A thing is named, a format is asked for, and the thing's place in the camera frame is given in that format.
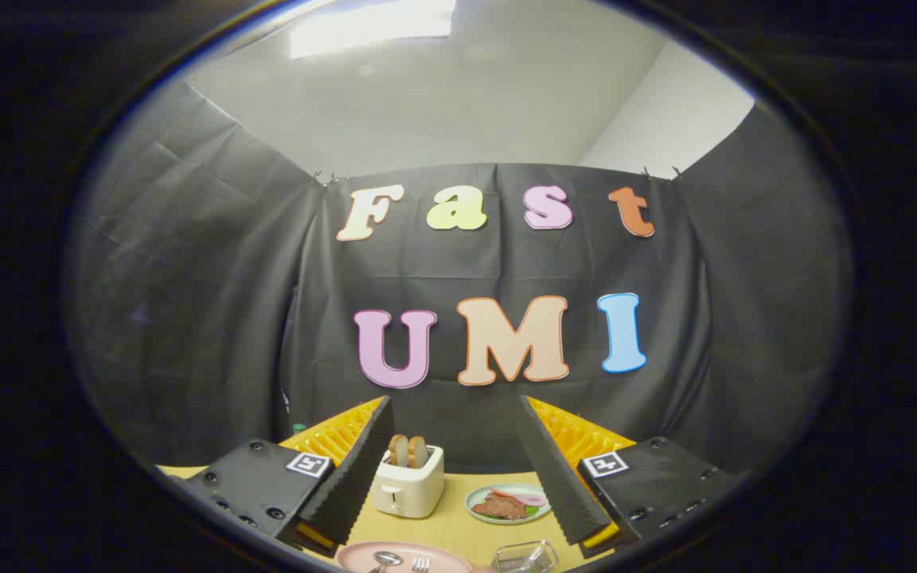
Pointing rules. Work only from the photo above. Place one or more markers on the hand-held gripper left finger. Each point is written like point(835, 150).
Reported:
point(355, 485)

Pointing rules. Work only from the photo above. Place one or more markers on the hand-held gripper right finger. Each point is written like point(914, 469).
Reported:
point(558, 477)

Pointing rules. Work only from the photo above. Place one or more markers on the pink ham slice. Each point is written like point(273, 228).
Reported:
point(530, 499)

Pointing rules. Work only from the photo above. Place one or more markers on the pale green oval plate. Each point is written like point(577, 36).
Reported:
point(542, 513)

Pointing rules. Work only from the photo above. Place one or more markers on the cream white toaster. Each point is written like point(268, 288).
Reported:
point(411, 489)

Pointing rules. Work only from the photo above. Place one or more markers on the toast bread slice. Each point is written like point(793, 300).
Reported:
point(399, 450)
point(419, 452)

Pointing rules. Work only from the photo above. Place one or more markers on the brown steak piece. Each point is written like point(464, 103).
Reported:
point(498, 507)

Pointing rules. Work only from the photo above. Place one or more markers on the pink round plate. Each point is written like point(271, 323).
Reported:
point(442, 561)

